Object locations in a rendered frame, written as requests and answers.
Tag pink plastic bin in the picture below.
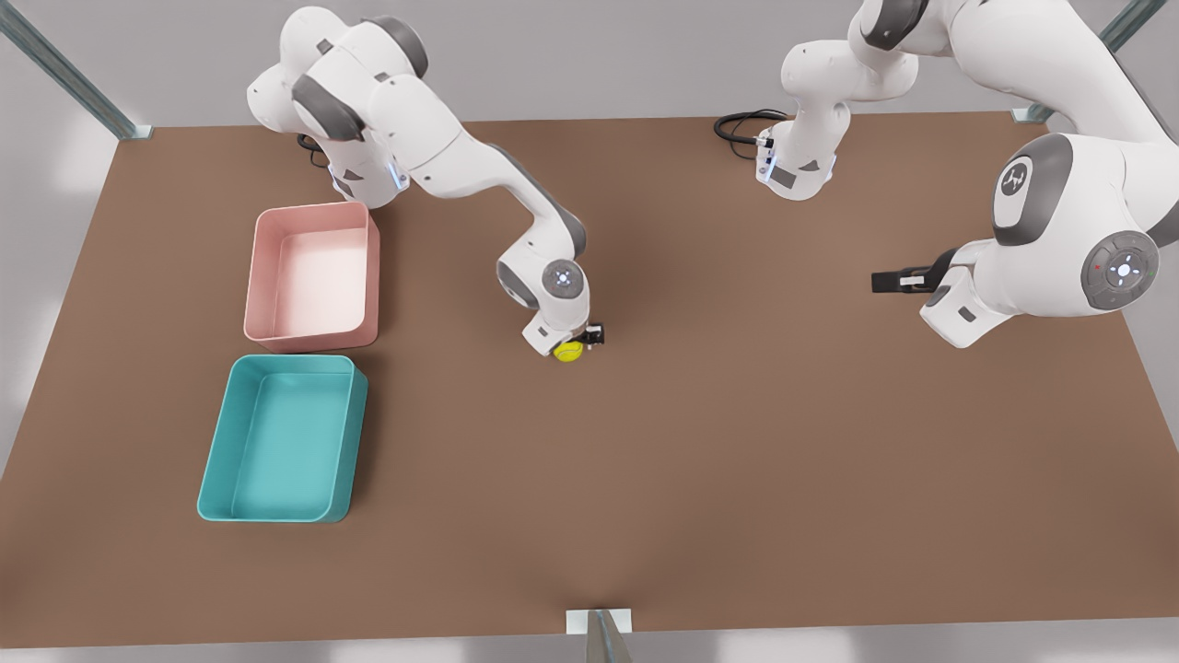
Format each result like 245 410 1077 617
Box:
243 202 381 354

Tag teal plastic bin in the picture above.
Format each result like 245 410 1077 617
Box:
197 355 369 525

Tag silver frame post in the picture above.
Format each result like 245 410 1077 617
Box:
0 0 154 142
566 608 635 663
1011 0 1167 125

